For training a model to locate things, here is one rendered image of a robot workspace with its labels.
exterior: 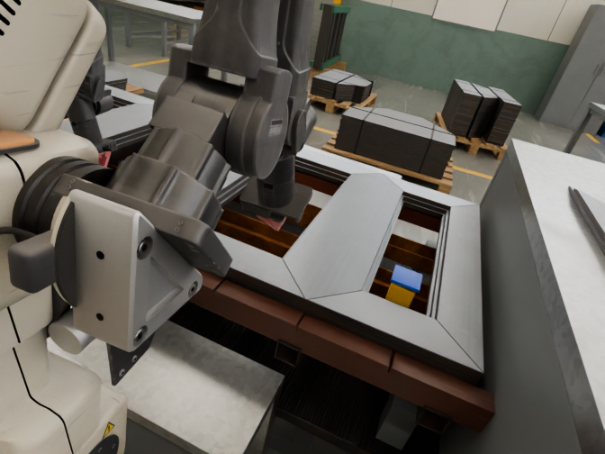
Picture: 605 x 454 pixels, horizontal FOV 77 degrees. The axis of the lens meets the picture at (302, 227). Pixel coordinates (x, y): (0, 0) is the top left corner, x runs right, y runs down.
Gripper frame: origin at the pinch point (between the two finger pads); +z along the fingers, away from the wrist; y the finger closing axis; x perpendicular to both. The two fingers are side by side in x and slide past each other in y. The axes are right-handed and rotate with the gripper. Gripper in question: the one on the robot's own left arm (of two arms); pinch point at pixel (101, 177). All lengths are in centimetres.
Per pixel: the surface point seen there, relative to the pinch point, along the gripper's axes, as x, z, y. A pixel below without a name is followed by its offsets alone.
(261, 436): 21, 48, -52
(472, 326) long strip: 0, 22, -91
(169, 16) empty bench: -239, -41, 165
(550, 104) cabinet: -781, 126, -222
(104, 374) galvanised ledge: 33.4, 24.3, -27.7
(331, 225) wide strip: -17, 14, -56
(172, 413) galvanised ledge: 34, 28, -43
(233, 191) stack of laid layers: -20.2, 9.2, -25.5
